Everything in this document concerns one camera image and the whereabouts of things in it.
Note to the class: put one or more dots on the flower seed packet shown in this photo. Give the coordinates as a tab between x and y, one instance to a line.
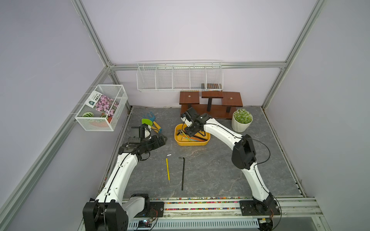
102	103

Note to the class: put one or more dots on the yellow hex key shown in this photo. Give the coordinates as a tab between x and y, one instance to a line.
167	167

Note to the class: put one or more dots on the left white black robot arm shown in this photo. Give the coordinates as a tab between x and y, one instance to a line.
107	212

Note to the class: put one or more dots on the small white wire basket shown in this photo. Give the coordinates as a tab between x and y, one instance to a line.
100	121

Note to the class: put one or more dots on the short black hex key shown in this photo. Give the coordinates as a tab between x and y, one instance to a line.
183	172

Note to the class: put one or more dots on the colourful grid item in basket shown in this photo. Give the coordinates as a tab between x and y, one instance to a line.
211	86

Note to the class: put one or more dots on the white pot green succulent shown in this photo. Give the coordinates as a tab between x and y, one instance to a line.
241	120

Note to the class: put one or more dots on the blue toy rake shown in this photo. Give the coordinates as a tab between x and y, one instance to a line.
152	117

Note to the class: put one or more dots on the aluminium mounting rail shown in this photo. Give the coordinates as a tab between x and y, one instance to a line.
225	212

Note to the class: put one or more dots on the green striped ball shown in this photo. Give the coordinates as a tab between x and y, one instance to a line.
88	114

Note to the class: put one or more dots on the yellow plastic storage box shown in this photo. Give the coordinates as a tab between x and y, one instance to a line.
186	143

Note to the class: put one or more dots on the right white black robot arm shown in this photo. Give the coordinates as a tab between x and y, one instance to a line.
243	156

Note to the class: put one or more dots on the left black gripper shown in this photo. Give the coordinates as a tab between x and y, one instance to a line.
156	144

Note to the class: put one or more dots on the long black hex key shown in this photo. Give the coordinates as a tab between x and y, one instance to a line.
201	135

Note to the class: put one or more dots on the orange hex key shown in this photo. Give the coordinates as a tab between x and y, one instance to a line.
198	141

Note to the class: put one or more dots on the long white wire basket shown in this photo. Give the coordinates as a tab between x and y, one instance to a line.
186	75

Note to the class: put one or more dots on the brown wooden stand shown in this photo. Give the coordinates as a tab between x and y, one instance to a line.
218	104

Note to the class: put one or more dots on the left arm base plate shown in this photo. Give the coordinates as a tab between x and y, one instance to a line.
154	210

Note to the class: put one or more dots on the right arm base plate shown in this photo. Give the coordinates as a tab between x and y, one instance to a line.
256	208

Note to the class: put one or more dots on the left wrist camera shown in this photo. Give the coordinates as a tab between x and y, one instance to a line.
140	134

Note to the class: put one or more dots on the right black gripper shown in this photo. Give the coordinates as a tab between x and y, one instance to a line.
189	131

